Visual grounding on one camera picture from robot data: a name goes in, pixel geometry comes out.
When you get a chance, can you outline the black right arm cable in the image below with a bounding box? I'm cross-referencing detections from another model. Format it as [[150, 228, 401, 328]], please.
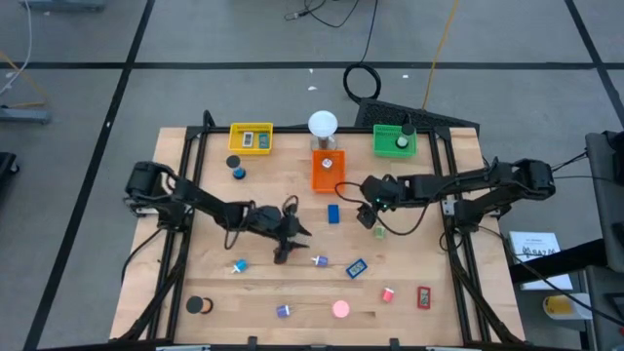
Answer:
[[333, 180, 433, 237]]

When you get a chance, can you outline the white sand black hourglass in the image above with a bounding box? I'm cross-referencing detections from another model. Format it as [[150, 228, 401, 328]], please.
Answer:
[[394, 122, 417, 150]]

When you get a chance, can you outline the black framed digital thermometer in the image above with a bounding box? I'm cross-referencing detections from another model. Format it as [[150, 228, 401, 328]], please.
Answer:
[[356, 204, 378, 231]]

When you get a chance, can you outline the grey floor stand base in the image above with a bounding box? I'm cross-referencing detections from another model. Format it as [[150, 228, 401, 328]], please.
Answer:
[[0, 106, 53, 125]]

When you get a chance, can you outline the green plastic basket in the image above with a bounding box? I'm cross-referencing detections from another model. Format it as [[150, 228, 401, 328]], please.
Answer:
[[372, 124, 419, 159]]

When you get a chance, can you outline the black aluminium table frame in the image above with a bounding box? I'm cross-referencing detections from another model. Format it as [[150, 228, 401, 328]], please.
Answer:
[[114, 109, 527, 348]]

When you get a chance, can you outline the white round lamp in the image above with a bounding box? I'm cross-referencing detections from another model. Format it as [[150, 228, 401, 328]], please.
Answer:
[[307, 110, 339, 151]]

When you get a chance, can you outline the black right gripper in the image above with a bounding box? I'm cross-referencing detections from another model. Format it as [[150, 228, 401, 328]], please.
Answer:
[[359, 174, 410, 212]]

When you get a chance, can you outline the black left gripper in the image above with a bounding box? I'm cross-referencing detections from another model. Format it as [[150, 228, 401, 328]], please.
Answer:
[[245, 203, 314, 265]]

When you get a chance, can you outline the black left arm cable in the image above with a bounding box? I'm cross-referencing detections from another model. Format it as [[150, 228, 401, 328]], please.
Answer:
[[221, 194, 301, 251]]

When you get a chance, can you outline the black coiled floor cable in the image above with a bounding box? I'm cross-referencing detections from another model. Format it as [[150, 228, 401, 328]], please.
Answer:
[[342, 0, 383, 104]]

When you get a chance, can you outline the yellow plastic basket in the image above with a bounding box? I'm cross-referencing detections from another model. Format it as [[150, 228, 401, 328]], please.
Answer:
[[227, 122, 274, 156]]

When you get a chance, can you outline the yellow tape roll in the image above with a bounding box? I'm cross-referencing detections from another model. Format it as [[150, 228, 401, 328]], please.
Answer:
[[542, 294, 594, 321]]

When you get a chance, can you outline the orange plastic basket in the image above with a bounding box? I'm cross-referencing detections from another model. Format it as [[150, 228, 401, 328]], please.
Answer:
[[311, 149, 347, 194]]

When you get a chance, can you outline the orange sand black hourglass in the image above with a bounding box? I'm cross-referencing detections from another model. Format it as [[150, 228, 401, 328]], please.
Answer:
[[185, 294, 215, 316]]

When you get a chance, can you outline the blue framed digital thermometer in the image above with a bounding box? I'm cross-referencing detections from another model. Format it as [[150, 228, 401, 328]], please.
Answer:
[[345, 257, 369, 280]]

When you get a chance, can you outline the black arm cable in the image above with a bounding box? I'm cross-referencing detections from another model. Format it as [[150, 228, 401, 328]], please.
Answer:
[[221, 194, 301, 251], [333, 180, 433, 237]]

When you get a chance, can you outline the black perforated panel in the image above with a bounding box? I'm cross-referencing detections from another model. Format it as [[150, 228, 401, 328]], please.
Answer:
[[353, 97, 482, 137]]

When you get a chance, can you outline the yellow hanging cable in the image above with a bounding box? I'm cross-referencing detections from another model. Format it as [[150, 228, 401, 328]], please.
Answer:
[[421, 0, 460, 111]]

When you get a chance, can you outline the white paper manual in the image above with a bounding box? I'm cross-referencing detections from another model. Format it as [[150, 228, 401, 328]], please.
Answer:
[[508, 231, 574, 292]]

